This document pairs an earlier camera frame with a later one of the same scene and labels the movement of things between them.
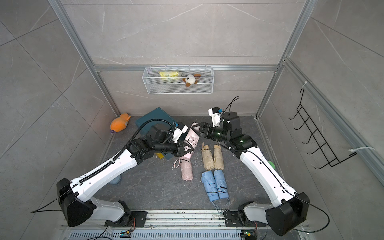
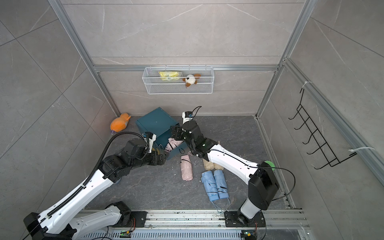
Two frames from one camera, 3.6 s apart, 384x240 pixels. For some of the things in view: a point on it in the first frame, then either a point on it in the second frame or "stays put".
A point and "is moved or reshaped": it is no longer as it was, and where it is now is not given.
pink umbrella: [192, 138] is moved or reshaped
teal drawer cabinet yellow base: [158, 113] stays put
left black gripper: [179, 147] to [161, 160]
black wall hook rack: [330, 156] stays put
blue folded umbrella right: [221, 184] stays put
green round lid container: [272, 164] stays put
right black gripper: [204, 126] to [177, 132]
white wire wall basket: [174, 80] stays put
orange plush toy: [118, 124] stays put
